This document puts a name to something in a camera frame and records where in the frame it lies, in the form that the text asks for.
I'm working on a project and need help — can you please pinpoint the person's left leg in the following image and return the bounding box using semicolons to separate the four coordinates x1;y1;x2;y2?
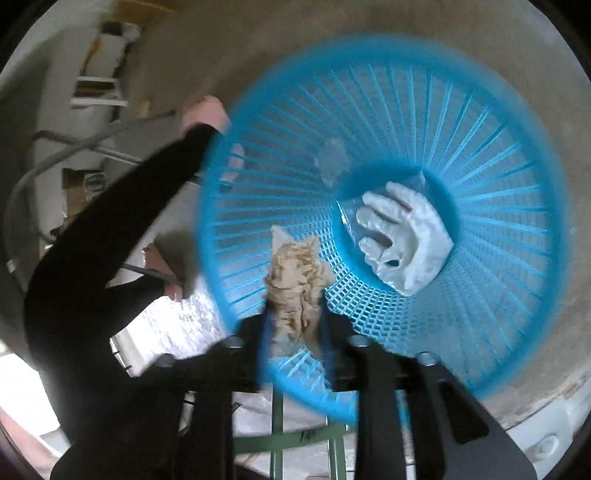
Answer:
23;95;232;352

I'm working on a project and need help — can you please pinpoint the white glove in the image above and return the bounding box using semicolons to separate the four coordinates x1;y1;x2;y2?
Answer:
337;171;455;296

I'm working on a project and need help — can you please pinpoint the blue plastic basket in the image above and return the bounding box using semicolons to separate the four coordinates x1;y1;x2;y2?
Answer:
194;32;571;416

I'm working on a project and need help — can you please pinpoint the brown tissue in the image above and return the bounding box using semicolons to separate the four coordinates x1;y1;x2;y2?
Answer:
263;225;335;358

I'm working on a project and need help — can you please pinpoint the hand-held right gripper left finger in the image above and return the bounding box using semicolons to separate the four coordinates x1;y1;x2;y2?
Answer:
154;314;274;480

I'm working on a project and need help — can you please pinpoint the green metal frame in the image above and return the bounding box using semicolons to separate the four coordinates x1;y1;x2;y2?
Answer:
233;392;347;480

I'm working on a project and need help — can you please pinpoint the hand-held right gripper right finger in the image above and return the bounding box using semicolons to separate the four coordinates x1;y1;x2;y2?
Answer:
318;302;539;480

